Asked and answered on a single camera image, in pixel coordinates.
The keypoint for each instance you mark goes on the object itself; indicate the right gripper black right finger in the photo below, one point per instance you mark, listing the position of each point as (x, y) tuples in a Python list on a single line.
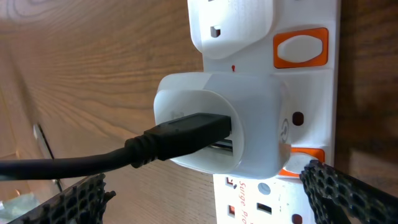
[(334, 197)]

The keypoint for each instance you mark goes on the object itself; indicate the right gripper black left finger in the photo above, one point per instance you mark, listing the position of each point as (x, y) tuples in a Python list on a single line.
[(83, 203)]

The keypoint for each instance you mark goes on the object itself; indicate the white power strip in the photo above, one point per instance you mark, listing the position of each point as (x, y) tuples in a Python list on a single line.
[(297, 41)]

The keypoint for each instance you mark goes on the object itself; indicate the white USB charger plug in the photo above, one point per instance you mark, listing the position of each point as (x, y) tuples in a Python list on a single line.
[(224, 122)]

